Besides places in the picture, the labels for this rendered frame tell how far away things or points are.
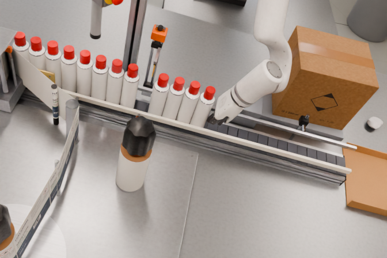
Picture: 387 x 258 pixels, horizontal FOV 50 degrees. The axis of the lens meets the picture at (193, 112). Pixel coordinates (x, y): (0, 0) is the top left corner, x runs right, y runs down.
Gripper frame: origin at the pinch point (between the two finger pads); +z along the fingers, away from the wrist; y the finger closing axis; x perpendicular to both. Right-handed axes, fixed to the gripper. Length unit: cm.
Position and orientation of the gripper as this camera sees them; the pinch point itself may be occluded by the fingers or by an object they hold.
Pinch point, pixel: (213, 118)
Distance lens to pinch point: 144.9
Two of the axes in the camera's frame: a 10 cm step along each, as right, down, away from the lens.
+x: 8.3, 4.5, 3.3
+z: -5.4, 4.7, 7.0
